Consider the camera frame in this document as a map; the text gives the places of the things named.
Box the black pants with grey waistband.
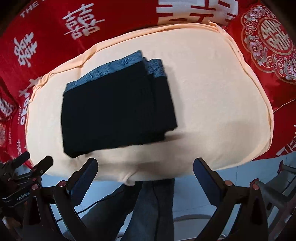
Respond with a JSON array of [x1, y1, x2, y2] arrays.
[[61, 51, 178, 158]]

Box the person's blue jeans leg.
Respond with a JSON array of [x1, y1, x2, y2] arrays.
[[82, 179, 175, 240]]

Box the peach cushion cloth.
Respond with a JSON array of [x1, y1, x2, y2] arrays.
[[25, 23, 274, 185]]

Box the red bedspread with white characters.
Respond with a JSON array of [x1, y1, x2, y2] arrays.
[[1, 1, 295, 162]]

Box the red embroidered pillow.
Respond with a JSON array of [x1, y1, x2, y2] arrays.
[[226, 1, 295, 110]]

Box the black cable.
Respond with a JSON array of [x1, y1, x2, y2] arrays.
[[55, 189, 121, 223]]

